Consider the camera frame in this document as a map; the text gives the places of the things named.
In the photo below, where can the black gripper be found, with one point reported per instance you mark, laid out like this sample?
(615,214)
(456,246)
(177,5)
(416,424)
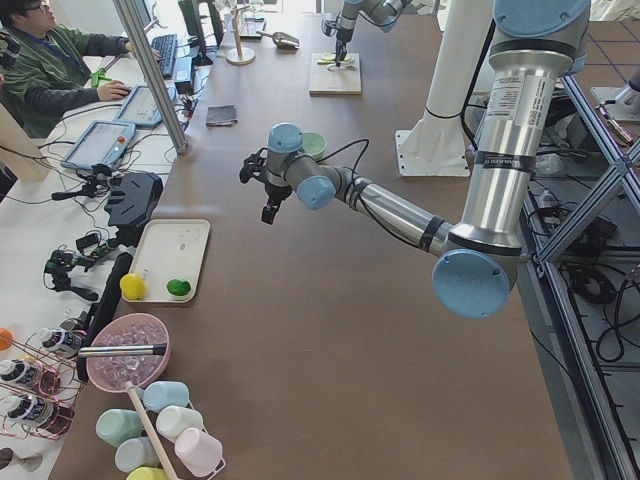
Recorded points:
(274,193)

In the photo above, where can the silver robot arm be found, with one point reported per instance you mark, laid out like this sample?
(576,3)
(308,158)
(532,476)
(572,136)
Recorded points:
(535,43)

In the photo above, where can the green bowl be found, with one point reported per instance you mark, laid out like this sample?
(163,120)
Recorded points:
(314,144)

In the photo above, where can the pink bowl of ice cubes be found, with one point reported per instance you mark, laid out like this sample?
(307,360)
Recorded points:
(110,374)

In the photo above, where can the wooden spoon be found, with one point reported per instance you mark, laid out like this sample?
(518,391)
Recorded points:
(151,433)

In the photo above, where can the dark grey folded cloth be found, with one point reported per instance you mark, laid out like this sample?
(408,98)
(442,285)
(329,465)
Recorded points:
(223,115)

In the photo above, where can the cream plastic tray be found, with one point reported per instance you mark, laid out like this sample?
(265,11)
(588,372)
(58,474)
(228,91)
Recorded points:
(170,248)

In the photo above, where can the wooden cutting board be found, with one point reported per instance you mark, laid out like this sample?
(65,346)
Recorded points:
(326,78)

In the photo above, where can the green lime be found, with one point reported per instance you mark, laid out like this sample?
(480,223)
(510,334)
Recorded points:
(178,287)

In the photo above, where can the black VR headset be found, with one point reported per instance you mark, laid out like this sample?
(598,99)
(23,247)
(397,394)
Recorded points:
(132,199)

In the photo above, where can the wooden mug tree stand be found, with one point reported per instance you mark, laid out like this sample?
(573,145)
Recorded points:
(238,55)

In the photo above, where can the metal scoop far table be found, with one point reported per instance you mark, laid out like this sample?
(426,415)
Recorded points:
(282,40)

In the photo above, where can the blue teach pendant tablet far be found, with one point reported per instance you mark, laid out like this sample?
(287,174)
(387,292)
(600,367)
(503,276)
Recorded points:
(140,108)

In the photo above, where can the blue teach pendant tablet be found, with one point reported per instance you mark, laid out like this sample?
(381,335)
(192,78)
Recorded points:
(102,143)
(140,108)

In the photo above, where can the yellow lemon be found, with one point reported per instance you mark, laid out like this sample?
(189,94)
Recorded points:
(132,287)

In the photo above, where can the blue teach pendant tablet near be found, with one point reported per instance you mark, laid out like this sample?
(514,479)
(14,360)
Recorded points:
(102,143)

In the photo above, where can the black keyboard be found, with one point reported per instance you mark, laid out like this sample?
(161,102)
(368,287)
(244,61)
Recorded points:
(166,46)

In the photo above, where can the metal scoop with black tip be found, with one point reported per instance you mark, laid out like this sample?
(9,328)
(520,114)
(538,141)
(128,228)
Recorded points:
(123,350)

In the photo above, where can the black bar device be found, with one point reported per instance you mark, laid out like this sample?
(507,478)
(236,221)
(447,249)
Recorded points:
(107,306)

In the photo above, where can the black monitor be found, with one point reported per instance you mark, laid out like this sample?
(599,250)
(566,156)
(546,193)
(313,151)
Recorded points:
(201,53)

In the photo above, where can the light blue plastic cup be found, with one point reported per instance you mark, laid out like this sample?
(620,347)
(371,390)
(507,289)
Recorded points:
(161,394)

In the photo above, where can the white plastic cup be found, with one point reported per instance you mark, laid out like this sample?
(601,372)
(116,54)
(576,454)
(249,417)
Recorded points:
(173,420)

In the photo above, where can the seated person in green jacket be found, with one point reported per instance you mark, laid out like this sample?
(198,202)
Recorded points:
(49,77)

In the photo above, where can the small bottle upper rack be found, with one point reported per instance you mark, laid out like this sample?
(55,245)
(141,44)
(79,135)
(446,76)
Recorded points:
(62,343)

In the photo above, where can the small bottle rack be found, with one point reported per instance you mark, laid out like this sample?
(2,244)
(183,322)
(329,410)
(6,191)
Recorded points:
(29,410)
(23,373)
(62,343)

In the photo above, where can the pink plastic cup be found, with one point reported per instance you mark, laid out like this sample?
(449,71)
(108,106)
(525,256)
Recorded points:
(197,451)

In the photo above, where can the mint green plastic cup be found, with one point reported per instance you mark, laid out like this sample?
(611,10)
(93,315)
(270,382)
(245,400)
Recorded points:
(115,426)

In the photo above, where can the pale grey-green plastic cup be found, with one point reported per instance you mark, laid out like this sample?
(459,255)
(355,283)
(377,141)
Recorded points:
(134,453)

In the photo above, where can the yellow plastic cup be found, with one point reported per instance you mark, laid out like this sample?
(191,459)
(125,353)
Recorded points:
(147,473)

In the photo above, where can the small bottle middle rack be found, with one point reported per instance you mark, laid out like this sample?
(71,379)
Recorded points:
(23,373)

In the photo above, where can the small bottle lower rack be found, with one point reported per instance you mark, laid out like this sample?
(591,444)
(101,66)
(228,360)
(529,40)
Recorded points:
(29,410)

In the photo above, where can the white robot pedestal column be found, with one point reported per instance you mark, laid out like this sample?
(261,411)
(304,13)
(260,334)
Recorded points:
(435,146)

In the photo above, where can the aluminium frame post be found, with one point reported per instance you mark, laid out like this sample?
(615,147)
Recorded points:
(134,28)

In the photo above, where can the copper wire bottle rack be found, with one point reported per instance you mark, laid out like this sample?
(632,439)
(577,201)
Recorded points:
(50,378)

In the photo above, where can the aluminium frame structure right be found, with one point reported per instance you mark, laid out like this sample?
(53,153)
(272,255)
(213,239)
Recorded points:
(581,288)

